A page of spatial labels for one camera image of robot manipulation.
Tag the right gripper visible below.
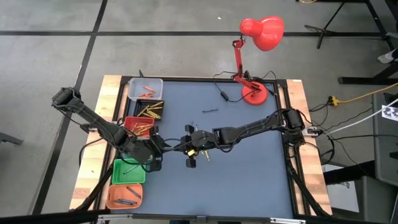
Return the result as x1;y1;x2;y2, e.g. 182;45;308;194
174;124;219;169

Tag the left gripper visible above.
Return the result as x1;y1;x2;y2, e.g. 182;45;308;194
127;135;172;174

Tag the light blue crayon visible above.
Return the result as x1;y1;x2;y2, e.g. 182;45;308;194
123;164;140;175

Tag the red plastic basket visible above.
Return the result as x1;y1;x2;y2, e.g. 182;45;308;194
123;116;155;138

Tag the black plastic basket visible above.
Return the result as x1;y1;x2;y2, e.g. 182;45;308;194
133;98;165;121

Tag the green plastic basket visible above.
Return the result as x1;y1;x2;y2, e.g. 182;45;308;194
111;157;147;185

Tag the clear plastic bin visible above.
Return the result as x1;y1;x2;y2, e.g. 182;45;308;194
127;77;164;102

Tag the orange plastic bin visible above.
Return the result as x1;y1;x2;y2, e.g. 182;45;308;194
106;182;144;210

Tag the red desk lamp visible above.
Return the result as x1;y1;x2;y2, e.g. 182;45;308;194
231;15;285;106

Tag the grey furniture foot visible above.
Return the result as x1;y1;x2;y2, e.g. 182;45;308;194
0;132;24;146

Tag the black tripod stand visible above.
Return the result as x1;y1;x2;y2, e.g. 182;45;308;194
295;0;398;50

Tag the black stand base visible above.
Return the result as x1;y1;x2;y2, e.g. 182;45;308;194
338;60;398;85

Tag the grey cabinet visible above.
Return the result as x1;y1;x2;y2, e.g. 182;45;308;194
372;92;398;187

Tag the black-white marker tag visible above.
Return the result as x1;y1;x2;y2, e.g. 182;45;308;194
381;105;398;122

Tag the person's shoe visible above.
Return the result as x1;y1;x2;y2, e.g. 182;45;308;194
377;49;398;64

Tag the black lamp power cable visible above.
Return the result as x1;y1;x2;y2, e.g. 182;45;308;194
213;70;277;104

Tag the black table frame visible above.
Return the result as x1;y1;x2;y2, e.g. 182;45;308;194
93;75;332;218

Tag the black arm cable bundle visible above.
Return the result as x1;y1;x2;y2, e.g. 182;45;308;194
73;161;115;212
285;155;332;218

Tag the aluminium table rail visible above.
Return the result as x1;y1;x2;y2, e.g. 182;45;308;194
96;213;307;224

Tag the yellow extension cord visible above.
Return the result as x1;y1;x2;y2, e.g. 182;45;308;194
328;82;398;106

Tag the white cable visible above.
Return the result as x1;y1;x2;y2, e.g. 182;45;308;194
323;98;398;135

